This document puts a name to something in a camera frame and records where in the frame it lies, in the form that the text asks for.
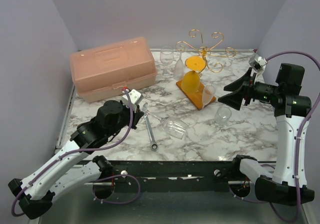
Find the pink plastic storage box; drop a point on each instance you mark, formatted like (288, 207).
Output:
(100, 73)

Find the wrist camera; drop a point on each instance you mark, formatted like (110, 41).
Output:
(135, 97)
(258, 64)

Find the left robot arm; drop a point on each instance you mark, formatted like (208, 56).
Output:
(36, 193)

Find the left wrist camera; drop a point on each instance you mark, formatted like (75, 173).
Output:
(135, 97)

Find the yellow plastic wine glass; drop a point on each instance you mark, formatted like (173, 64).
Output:
(191, 80)

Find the clear wine glass back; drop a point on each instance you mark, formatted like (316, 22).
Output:
(166, 58)

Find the silver ratchet wrench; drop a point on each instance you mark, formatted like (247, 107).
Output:
(153, 145)

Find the clear wine glass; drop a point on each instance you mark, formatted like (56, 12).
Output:
(166, 58)
(172, 126)

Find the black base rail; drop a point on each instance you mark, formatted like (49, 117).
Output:
(172, 176)

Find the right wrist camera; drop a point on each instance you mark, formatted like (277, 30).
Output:
(258, 64)

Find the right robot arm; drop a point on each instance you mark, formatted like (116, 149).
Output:
(287, 185)

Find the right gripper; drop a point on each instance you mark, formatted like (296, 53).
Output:
(235, 99)

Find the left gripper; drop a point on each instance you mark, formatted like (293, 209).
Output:
(136, 116)

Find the short clear goblet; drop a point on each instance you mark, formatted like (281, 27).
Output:
(222, 115)

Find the ribbed clear champagne flute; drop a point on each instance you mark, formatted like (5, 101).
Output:
(178, 72)

